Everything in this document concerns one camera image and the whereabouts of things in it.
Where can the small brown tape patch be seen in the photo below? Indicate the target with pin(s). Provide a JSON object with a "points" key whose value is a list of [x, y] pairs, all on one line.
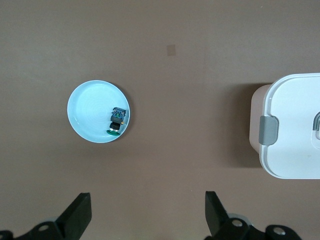
{"points": [[171, 50]]}

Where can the green black switch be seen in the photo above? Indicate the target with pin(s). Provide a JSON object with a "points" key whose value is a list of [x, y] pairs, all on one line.
{"points": [[117, 120]]}

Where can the white lunch box grey clips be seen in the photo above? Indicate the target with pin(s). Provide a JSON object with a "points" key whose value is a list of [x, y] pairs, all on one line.
{"points": [[295, 150]]}

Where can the light blue round plate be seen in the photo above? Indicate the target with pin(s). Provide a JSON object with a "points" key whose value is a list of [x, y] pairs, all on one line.
{"points": [[87, 110]]}

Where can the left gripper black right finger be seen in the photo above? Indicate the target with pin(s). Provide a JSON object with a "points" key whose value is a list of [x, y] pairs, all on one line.
{"points": [[217, 220]]}

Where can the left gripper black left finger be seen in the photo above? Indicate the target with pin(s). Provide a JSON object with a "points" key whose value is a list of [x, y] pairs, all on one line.
{"points": [[75, 215]]}

